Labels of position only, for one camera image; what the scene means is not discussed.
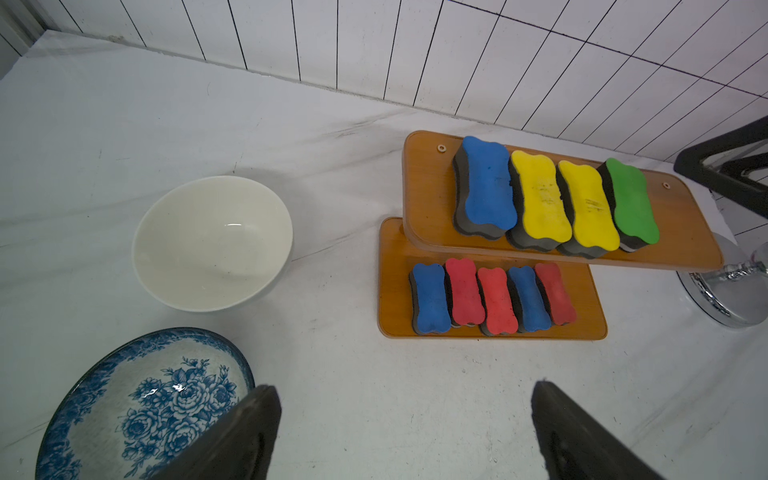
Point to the yellow eraser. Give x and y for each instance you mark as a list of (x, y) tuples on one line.
[(542, 222), (593, 230)]

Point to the red eraser bottom middle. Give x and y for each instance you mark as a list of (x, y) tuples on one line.
[(500, 316)]

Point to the chrome glass holder stand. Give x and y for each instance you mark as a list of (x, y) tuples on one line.
[(735, 295)]

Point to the white ceramic bowl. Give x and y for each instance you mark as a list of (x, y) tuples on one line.
[(213, 244)]

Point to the blue eraser top shelf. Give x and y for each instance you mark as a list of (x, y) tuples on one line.
[(485, 196)]

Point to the red eraser bottom right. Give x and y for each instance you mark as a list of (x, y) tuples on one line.
[(552, 288)]

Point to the red eraser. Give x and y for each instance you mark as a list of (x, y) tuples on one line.
[(552, 288), (466, 306), (500, 316)]

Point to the blue eraser bottom left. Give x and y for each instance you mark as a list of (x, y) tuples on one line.
[(431, 315)]

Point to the blue floral plate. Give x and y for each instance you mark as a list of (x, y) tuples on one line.
[(141, 405)]

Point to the green eraser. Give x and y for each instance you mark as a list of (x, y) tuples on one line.
[(626, 190)]

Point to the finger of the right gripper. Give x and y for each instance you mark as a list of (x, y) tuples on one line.
[(731, 178)]

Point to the two-tier wooden shelf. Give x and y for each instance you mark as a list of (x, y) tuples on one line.
[(497, 241)]

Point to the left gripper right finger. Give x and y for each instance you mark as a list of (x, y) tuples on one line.
[(574, 445)]

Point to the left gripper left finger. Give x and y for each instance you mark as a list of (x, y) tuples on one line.
[(238, 446)]

